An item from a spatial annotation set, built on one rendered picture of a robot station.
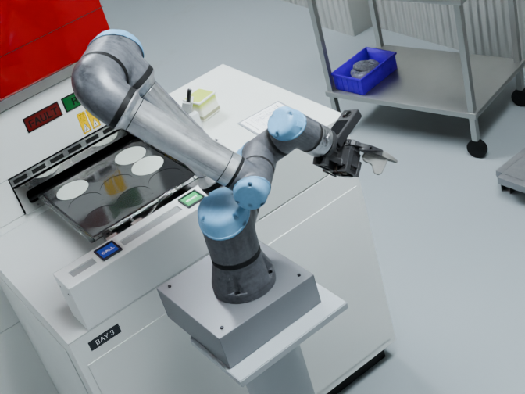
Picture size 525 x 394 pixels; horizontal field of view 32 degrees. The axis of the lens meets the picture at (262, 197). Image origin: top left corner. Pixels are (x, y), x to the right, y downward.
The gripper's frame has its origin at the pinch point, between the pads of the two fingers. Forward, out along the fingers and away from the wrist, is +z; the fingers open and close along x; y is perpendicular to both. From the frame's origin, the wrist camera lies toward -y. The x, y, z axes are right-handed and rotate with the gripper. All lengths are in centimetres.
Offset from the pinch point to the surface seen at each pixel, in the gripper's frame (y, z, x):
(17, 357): 67, -5, -123
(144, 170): 5, -8, -76
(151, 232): 27, -26, -45
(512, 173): -38, 139, -38
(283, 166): 0.7, 2.6, -31.3
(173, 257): 32, -18, -44
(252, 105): -20, 9, -55
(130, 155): 0, -6, -87
